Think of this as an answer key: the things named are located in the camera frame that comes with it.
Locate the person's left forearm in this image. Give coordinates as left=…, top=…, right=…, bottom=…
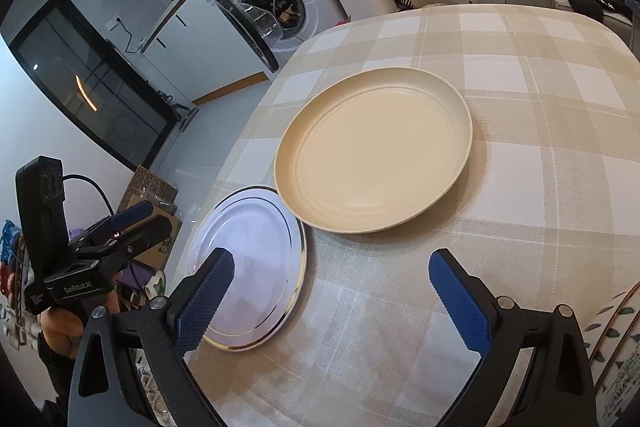
left=35, top=337, right=83, bottom=427

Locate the white lower kitchen cabinet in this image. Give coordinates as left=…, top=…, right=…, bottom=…
left=140, top=0, right=271, bottom=106

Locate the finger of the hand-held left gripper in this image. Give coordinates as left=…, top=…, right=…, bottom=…
left=70, top=214, right=172, bottom=269
left=67, top=200, right=155, bottom=254

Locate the cardboard box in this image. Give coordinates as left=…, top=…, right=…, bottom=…
left=120, top=164, right=183, bottom=275

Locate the white gold-rimmed plate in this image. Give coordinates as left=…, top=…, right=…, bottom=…
left=186, top=185, right=307, bottom=352

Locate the white bowl blue leaf pattern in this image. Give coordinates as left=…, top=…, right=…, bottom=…
left=585, top=282, right=640, bottom=360
left=589, top=322, right=640, bottom=427

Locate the white green patterned bag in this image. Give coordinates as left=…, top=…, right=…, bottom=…
left=145, top=269, right=169, bottom=306

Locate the black cable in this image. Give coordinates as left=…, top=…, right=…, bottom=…
left=62, top=175, right=114, bottom=214

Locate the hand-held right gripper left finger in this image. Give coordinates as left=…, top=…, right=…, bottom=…
left=70, top=247, right=236, bottom=427

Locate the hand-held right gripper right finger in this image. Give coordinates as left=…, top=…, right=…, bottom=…
left=429, top=248, right=596, bottom=427

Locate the beige plaid tablecloth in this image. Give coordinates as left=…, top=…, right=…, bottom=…
left=175, top=4, right=640, bottom=427

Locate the person's left hand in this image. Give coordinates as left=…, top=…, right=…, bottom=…
left=37, top=272, right=122, bottom=348

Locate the beige round plate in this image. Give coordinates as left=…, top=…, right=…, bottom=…
left=274, top=68, right=473, bottom=235

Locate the black framed glass door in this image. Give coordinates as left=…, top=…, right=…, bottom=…
left=10, top=0, right=178, bottom=172

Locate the floor mop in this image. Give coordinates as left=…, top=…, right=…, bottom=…
left=170, top=104, right=201, bottom=134

